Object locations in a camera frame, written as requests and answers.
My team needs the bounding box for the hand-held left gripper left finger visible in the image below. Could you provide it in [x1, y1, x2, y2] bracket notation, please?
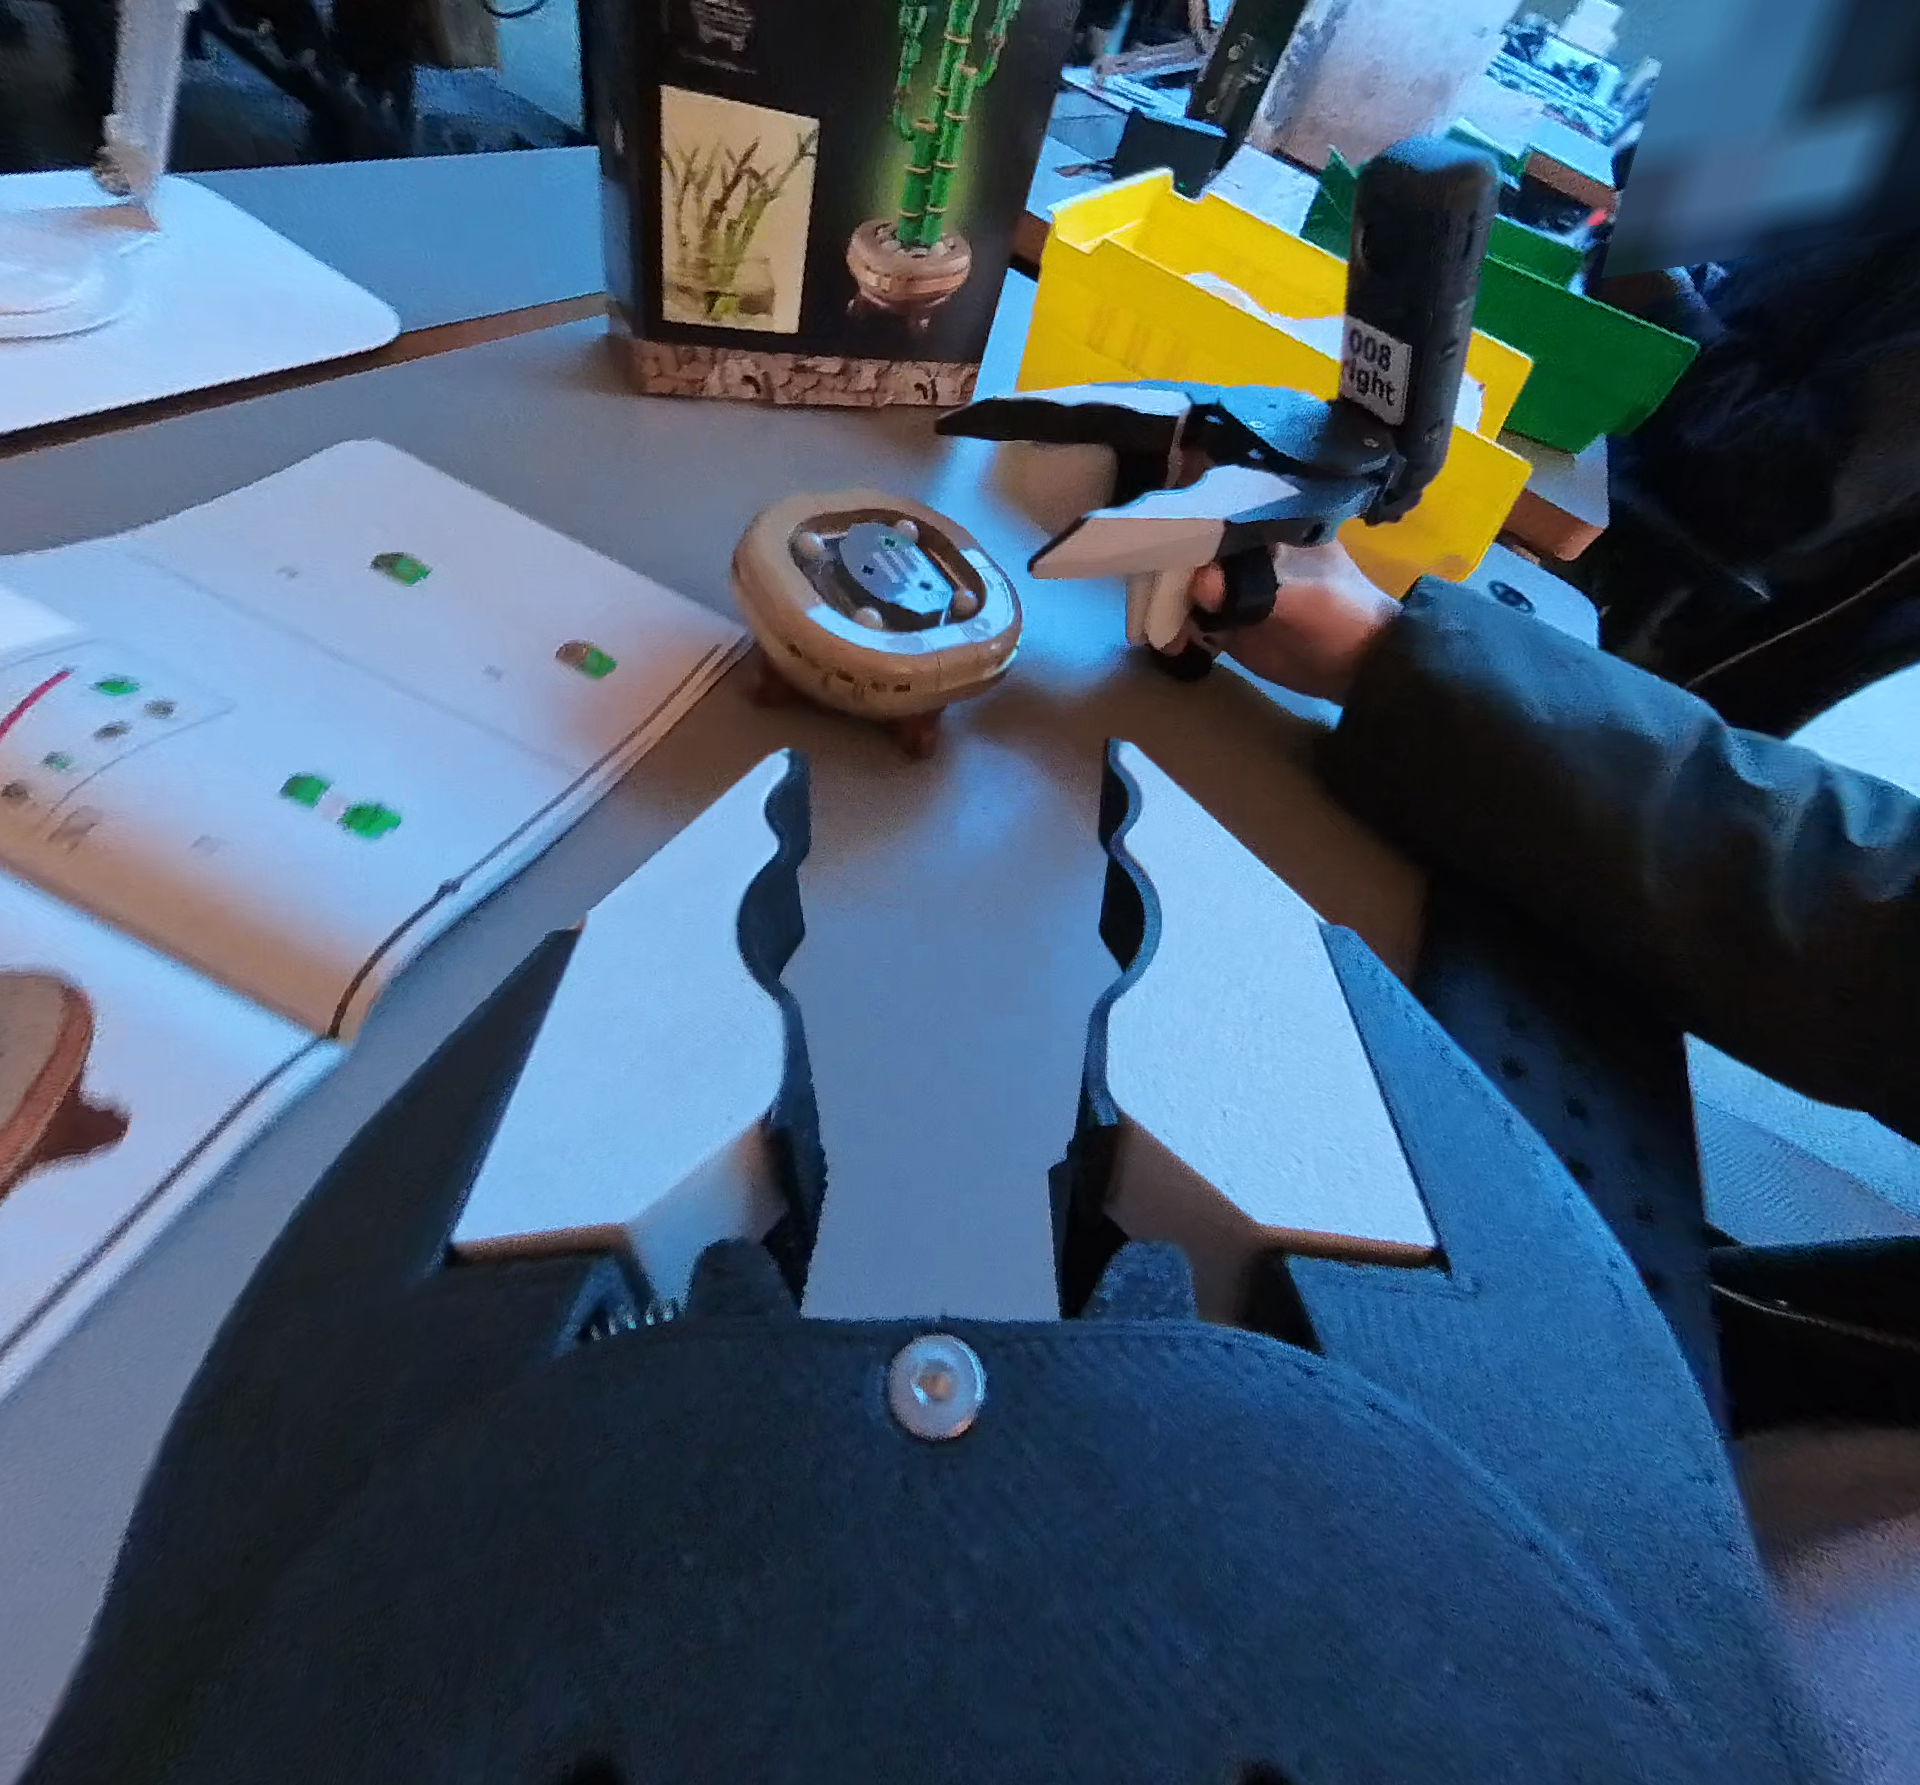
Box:
[446, 747, 830, 1293]

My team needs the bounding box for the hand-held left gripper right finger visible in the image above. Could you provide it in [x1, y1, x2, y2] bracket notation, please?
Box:
[1062, 738, 1446, 1306]

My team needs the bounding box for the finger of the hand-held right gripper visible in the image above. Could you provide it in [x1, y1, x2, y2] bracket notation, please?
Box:
[929, 379, 1205, 458]
[1025, 468, 1298, 584]

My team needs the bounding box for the tan brick-built pot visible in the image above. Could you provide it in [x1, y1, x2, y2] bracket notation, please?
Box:
[728, 486, 1025, 765]

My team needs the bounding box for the white instruction booklet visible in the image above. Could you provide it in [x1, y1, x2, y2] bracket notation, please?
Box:
[0, 439, 755, 1404]

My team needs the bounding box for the person's right forearm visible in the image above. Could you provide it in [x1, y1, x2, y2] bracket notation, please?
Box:
[1315, 575, 1920, 1138]

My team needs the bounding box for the person's right hand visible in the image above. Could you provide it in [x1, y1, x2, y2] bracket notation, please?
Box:
[1183, 562, 1407, 707]

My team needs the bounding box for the yellow plastic bin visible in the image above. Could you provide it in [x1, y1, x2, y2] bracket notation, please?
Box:
[1013, 169, 1535, 603]

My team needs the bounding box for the green plastic bin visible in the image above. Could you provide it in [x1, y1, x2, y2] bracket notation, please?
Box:
[1301, 146, 1699, 455]

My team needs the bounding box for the dark dotted garment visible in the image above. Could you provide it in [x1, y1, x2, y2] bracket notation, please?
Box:
[1410, 915, 1728, 1383]

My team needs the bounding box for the black bamboo set box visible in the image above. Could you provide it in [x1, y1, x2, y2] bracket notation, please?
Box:
[575, 0, 1123, 410]

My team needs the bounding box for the person's dark jacket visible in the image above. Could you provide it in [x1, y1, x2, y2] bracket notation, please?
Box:
[1574, 216, 1920, 745]

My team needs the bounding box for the white stand with wooden board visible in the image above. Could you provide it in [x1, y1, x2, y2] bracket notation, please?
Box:
[0, 0, 469, 441]

